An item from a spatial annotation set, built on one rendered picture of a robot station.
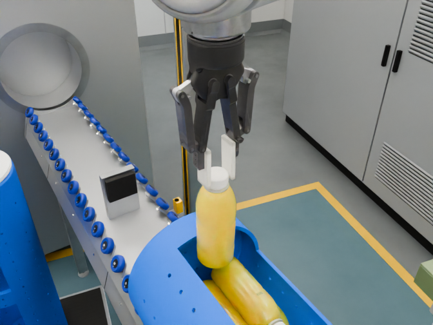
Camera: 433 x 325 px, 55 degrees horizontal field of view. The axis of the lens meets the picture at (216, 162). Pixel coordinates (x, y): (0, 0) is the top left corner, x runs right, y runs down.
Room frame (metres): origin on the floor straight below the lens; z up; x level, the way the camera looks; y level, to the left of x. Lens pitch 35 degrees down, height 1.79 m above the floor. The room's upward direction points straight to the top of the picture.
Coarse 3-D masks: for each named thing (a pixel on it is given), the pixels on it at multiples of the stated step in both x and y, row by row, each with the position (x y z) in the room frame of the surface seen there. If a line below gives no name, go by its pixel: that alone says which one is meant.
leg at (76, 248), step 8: (64, 216) 1.49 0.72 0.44; (64, 224) 1.51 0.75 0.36; (72, 232) 1.49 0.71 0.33; (72, 240) 1.49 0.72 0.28; (72, 248) 1.48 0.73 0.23; (80, 248) 1.50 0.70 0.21; (80, 256) 1.50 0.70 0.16; (80, 264) 1.49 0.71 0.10; (80, 272) 1.48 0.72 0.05; (88, 272) 1.51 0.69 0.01
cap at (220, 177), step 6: (216, 168) 0.55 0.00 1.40; (222, 168) 0.55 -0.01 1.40; (216, 174) 0.53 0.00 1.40; (222, 174) 0.53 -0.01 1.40; (228, 174) 0.53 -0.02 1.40; (216, 180) 0.52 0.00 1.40; (222, 180) 0.52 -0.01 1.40; (228, 180) 0.53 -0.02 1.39; (216, 186) 0.51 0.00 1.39; (222, 186) 0.52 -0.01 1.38
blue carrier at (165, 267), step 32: (192, 224) 0.59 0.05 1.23; (160, 256) 0.53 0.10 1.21; (192, 256) 0.61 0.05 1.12; (256, 256) 0.64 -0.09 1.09; (128, 288) 0.54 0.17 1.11; (160, 288) 0.48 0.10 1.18; (192, 288) 0.46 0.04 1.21; (288, 288) 0.55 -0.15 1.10; (160, 320) 0.44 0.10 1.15; (192, 320) 0.41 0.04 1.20; (224, 320) 0.39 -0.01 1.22; (288, 320) 0.52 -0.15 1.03; (320, 320) 0.47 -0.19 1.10
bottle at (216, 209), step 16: (208, 192) 0.52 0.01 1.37; (224, 192) 0.52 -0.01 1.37; (208, 208) 0.51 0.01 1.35; (224, 208) 0.51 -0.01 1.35; (208, 224) 0.50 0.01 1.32; (224, 224) 0.50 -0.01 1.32; (208, 240) 0.50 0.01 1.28; (224, 240) 0.50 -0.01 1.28; (208, 256) 0.51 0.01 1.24; (224, 256) 0.51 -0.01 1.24
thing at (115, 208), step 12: (120, 168) 0.98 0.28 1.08; (132, 168) 0.98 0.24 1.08; (108, 180) 0.94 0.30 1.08; (120, 180) 0.95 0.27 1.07; (132, 180) 0.96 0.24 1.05; (108, 192) 0.93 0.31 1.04; (120, 192) 0.94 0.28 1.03; (132, 192) 0.96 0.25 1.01; (108, 204) 0.94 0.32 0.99; (120, 204) 0.96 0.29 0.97; (132, 204) 0.98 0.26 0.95; (108, 216) 0.94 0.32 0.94
